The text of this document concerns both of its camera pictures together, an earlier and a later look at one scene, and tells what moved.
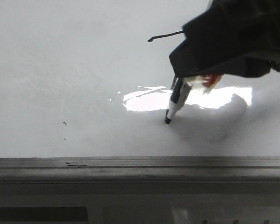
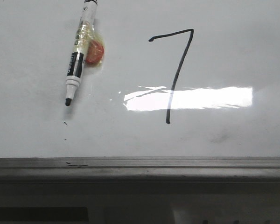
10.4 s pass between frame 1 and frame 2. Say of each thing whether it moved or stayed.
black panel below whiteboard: stayed
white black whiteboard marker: moved
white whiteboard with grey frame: stayed
